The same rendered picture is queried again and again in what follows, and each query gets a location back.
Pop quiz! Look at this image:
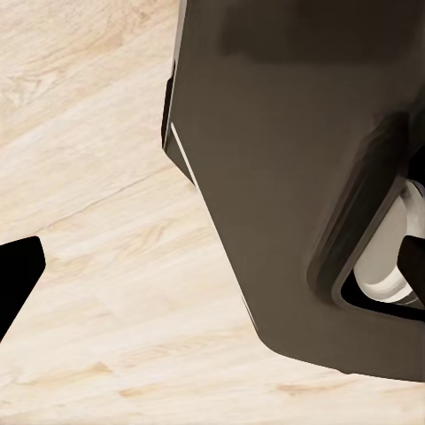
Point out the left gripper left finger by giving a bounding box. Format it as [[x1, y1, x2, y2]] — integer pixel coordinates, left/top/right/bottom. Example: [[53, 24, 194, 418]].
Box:
[[0, 236, 46, 343]]

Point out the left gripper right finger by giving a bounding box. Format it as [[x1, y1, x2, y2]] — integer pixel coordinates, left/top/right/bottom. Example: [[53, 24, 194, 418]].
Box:
[[397, 235, 425, 307]]

